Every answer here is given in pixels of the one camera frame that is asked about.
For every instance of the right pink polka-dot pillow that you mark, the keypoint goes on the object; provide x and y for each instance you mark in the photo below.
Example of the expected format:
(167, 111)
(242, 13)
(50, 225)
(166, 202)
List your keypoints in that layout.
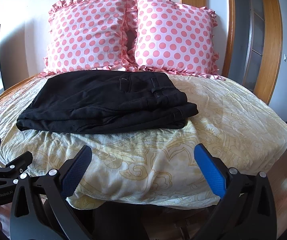
(172, 37)

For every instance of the black pants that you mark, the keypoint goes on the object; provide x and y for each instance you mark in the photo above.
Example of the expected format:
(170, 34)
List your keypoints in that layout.
(105, 102)

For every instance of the wooden door frame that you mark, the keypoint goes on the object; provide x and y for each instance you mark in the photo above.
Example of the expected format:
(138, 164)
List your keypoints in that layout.
(254, 45)

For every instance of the pink polka-dot pillow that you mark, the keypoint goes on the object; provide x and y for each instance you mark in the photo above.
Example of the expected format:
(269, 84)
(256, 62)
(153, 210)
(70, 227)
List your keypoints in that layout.
(89, 34)
(172, 37)

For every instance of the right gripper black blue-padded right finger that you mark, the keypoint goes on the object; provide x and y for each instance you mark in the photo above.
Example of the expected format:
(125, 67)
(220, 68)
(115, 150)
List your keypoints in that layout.
(246, 209)

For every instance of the cream patterned bed cover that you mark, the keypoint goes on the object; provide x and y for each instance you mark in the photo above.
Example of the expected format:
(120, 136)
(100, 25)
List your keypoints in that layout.
(153, 166)

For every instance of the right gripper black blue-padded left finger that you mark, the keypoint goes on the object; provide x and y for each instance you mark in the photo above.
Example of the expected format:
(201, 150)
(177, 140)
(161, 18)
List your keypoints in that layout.
(39, 207)

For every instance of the left pink polka-dot pillow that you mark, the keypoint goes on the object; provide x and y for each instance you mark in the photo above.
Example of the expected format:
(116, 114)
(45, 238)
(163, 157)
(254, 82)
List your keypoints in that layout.
(89, 34)

